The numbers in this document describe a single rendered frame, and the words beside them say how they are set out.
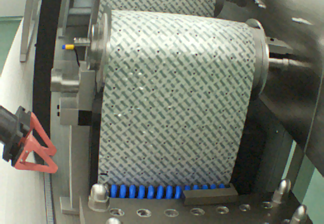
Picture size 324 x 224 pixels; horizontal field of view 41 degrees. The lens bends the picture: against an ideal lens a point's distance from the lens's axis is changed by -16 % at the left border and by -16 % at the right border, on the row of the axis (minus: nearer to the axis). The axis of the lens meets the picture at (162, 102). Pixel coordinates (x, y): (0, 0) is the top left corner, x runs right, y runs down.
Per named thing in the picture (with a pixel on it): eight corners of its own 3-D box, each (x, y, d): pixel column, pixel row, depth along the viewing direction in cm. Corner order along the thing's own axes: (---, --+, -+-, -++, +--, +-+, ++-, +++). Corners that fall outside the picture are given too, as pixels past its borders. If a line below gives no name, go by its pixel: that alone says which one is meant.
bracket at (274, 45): (255, 42, 86) (256, 32, 85) (280, 47, 87) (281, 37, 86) (266, 51, 81) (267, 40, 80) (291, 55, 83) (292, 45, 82)
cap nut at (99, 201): (87, 199, 76) (87, 177, 74) (108, 200, 77) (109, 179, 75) (88, 211, 72) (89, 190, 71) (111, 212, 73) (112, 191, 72)
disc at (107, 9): (93, 74, 87) (104, -3, 82) (95, 74, 87) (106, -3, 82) (100, 109, 74) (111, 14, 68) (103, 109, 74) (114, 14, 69)
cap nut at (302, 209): (285, 221, 75) (293, 201, 73) (300, 217, 76) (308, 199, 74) (291, 231, 72) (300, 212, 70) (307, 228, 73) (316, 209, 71)
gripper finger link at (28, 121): (47, 180, 76) (5, 152, 73) (46, 159, 83) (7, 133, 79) (66, 153, 75) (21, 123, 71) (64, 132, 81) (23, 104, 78)
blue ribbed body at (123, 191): (106, 195, 82) (107, 180, 80) (223, 195, 87) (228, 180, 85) (109, 206, 78) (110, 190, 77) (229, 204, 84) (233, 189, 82)
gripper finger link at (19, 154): (48, 190, 73) (4, 162, 70) (47, 169, 80) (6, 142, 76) (67, 162, 72) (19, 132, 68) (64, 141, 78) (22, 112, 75)
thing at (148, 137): (97, 188, 81) (104, 87, 74) (226, 188, 87) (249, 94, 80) (97, 189, 81) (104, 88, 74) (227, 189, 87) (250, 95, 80)
